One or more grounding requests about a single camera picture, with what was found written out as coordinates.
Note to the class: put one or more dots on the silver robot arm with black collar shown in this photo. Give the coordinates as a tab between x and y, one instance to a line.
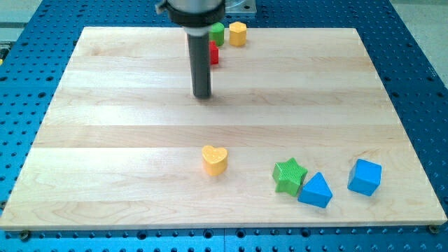
195	16

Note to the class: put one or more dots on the yellow heart block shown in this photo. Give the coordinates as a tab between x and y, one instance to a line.
214	160

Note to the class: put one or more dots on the red star block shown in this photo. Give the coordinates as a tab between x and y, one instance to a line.
214	53

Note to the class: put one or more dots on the green star block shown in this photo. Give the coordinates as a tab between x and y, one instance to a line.
289	176

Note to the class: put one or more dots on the light wooden board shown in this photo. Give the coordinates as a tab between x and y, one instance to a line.
121	144

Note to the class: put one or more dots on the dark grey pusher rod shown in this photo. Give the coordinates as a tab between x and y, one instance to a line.
198	48

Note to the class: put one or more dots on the green cylinder block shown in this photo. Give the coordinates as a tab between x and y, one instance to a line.
216	33

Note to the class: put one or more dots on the yellow hexagon block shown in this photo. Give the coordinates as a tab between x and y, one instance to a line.
238	31

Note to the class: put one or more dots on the blue triangle block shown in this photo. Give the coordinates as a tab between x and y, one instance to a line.
316	192

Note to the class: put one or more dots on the blue cube block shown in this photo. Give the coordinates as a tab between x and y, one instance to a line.
365	177

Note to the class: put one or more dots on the blue perforated metal base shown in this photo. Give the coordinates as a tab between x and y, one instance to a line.
36	63

